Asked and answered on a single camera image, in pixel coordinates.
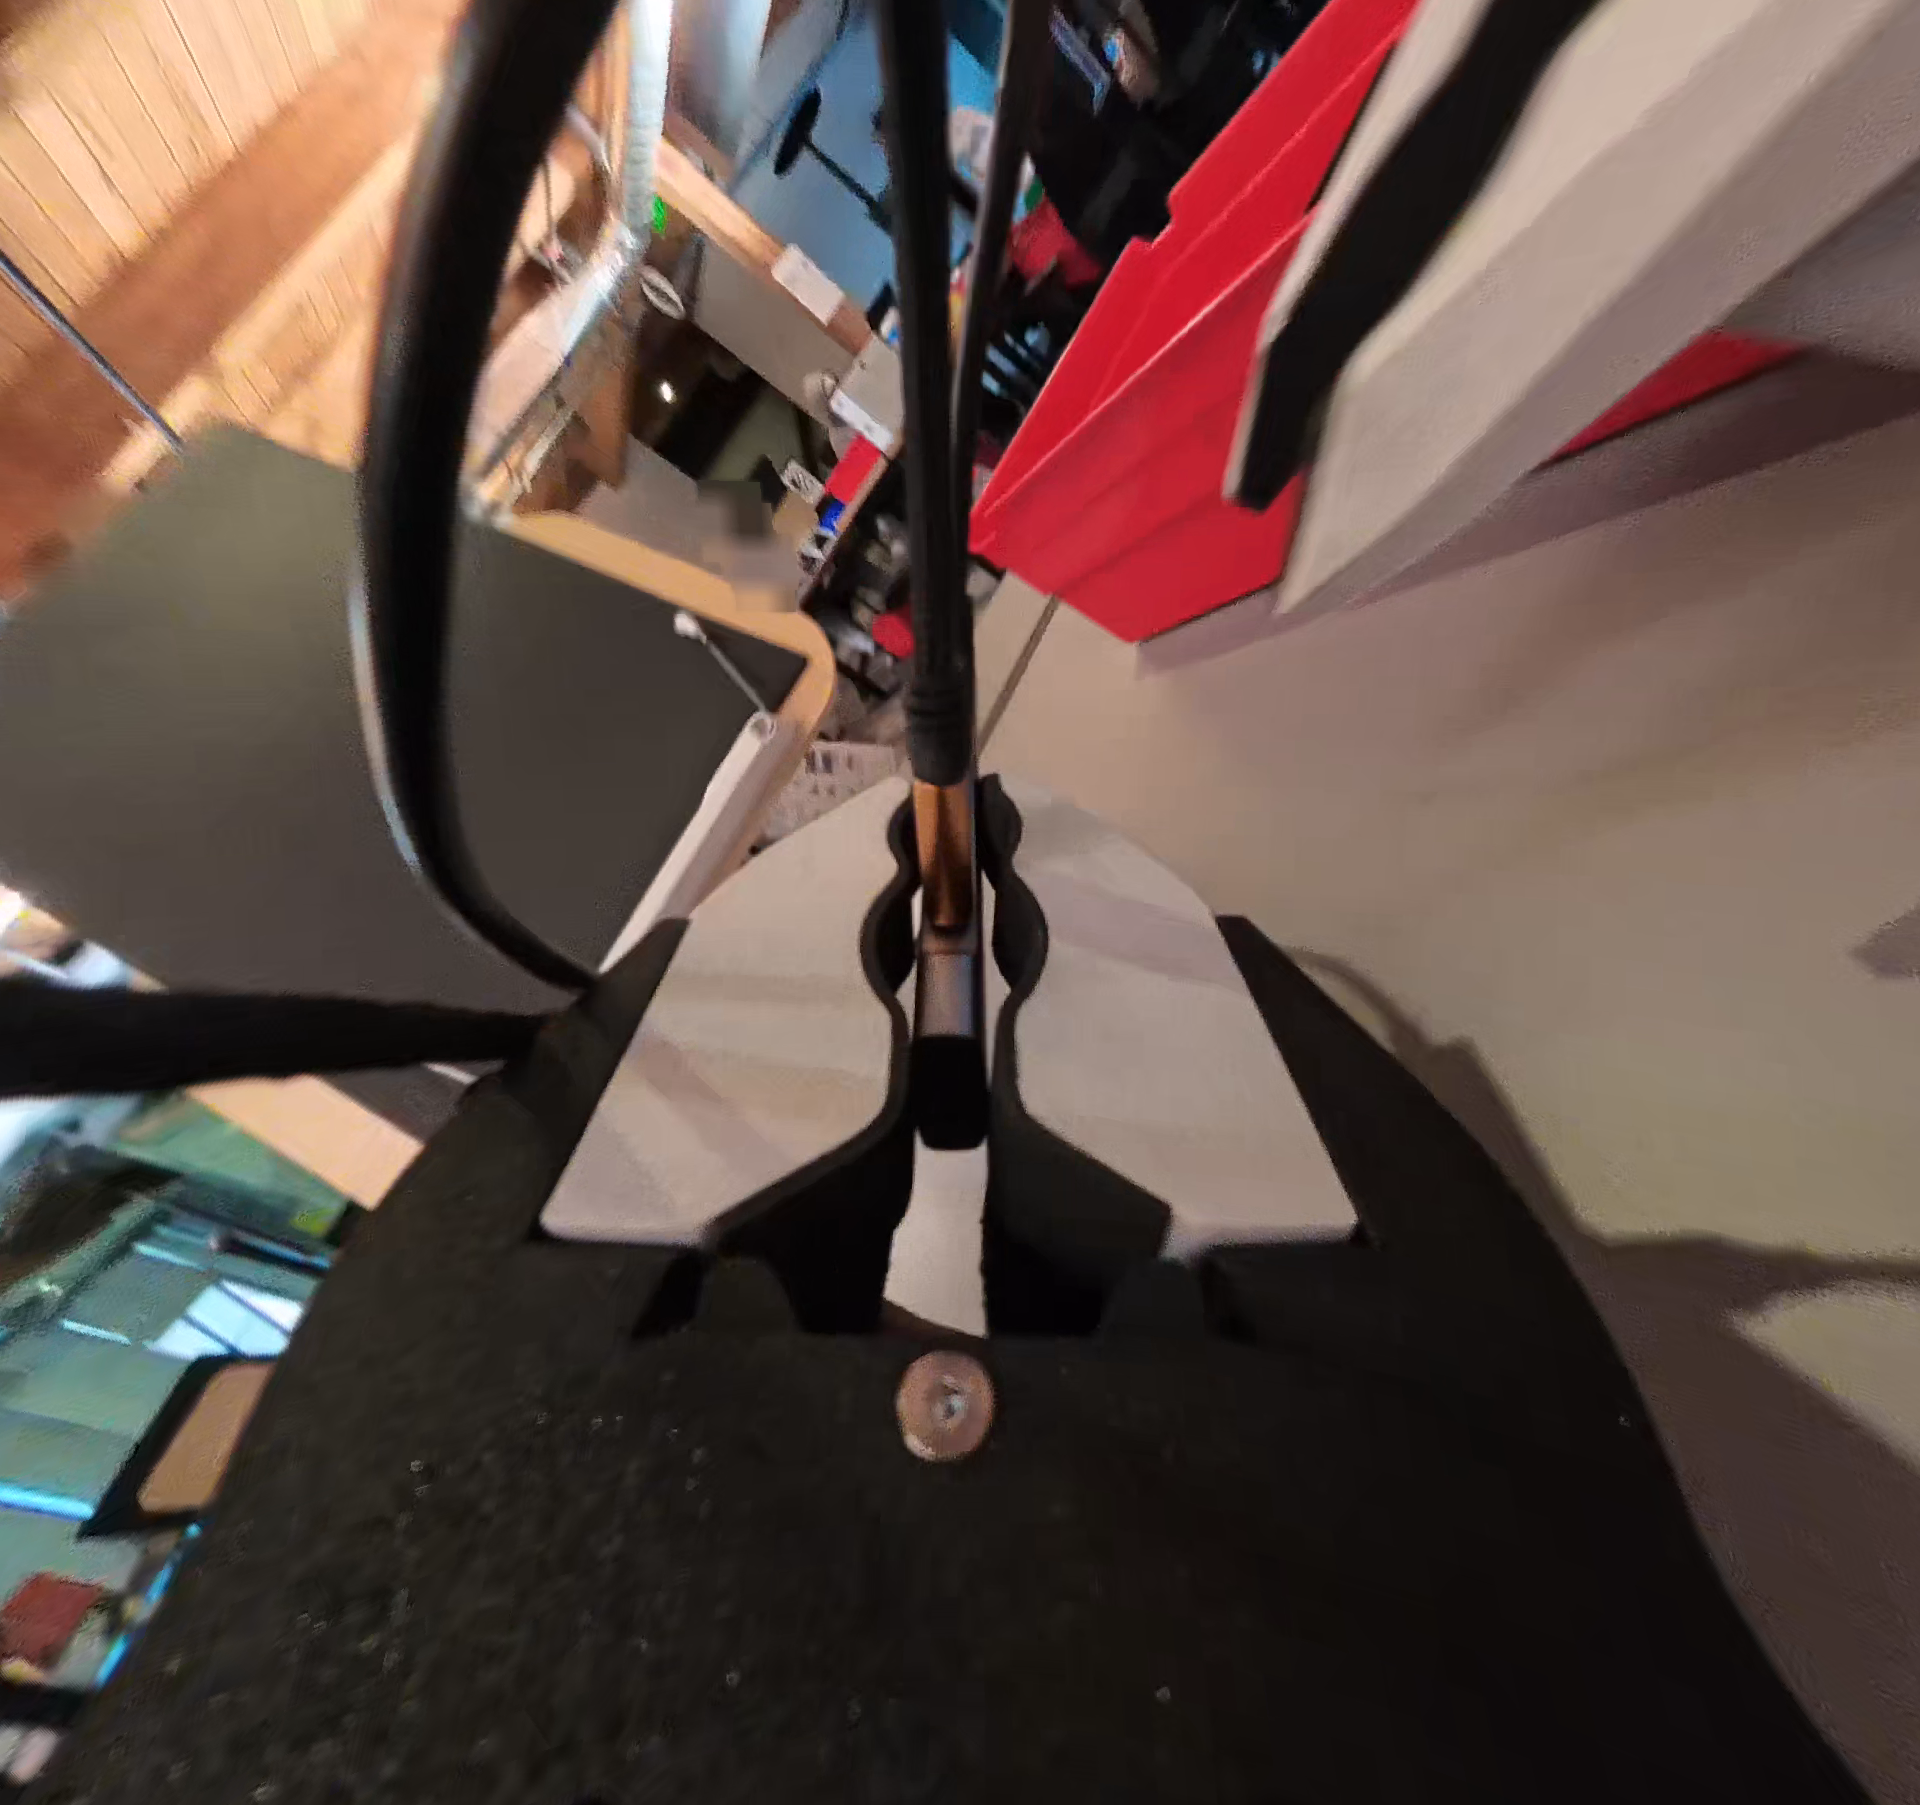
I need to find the grey desk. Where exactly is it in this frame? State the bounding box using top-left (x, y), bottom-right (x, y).
top-left (883, 177), bottom-right (1920, 1805)

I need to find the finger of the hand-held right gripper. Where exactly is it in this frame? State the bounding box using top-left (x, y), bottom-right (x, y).
top-left (1223, 0), bottom-right (1699, 512)
top-left (1271, 0), bottom-right (1920, 623)

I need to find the black cable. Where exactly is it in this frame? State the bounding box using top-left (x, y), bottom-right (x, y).
top-left (0, 0), bottom-right (1055, 1098)

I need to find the white cardboard box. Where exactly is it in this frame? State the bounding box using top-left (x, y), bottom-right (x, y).
top-left (824, 335), bottom-right (906, 445)

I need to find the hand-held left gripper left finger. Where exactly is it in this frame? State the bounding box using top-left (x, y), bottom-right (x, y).
top-left (534, 778), bottom-right (919, 1336)

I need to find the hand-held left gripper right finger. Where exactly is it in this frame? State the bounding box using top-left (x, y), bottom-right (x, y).
top-left (973, 770), bottom-right (1362, 1336)

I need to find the red storage bin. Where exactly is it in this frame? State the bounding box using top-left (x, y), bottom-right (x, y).
top-left (966, 0), bottom-right (1802, 645)
top-left (0, 1568), bottom-right (109, 1674)

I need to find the printed paper sheet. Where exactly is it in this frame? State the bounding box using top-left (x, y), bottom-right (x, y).
top-left (768, 740), bottom-right (906, 846)

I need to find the black pole stand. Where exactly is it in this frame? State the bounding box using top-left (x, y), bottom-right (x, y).
top-left (772, 83), bottom-right (900, 220)

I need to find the tilted tablet on stand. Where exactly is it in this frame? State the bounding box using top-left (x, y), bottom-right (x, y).
top-left (78, 1358), bottom-right (275, 1541)

